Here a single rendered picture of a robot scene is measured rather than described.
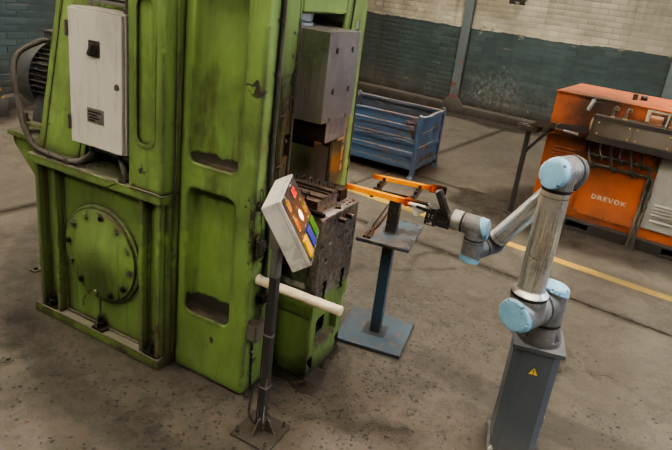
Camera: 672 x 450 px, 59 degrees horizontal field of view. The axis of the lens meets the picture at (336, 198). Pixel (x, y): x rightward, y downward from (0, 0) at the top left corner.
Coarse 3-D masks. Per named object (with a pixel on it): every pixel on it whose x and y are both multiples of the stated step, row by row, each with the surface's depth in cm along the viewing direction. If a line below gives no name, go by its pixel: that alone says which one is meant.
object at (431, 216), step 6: (432, 204) 271; (438, 210) 265; (426, 216) 269; (432, 216) 267; (438, 216) 267; (444, 216) 265; (450, 216) 263; (432, 222) 267; (438, 222) 267; (444, 222) 266; (444, 228) 267
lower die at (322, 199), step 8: (312, 184) 303; (304, 192) 291; (312, 192) 292; (320, 192) 292; (336, 192) 299; (312, 200) 285; (320, 200) 286; (328, 200) 293; (336, 200) 301; (312, 208) 285; (320, 208) 287
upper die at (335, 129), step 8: (296, 120) 277; (336, 120) 278; (344, 120) 285; (296, 128) 278; (304, 128) 276; (312, 128) 274; (320, 128) 272; (328, 128) 273; (336, 128) 280; (344, 128) 288; (304, 136) 277; (312, 136) 275; (320, 136) 273; (328, 136) 275; (336, 136) 282
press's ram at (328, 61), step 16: (304, 32) 258; (320, 32) 254; (336, 32) 256; (352, 32) 269; (304, 48) 260; (320, 48) 256; (336, 48) 260; (352, 48) 274; (304, 64) 262; (320, 64) 258; (336, 64) 263; (352, 64) 277; (304, 80) 264; (320, 80) 260; (336, 80) 267; (352, 80) 282; (304, 96) 266; (320, 96) 262; (336, 96) 271; (352, 96) 286; (304, 112) 268; (320, 112) 264; (336, 112) 276
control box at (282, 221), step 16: (288, 176) 247; (272, 192) 233; (288, 192) 232; (272, 208) 218; (288, 208) 223; (272, 224) 220; (288, 224) 220; (304, 224) 237; (288, 240) 222; (288, 256) 224; (304, 256) 224
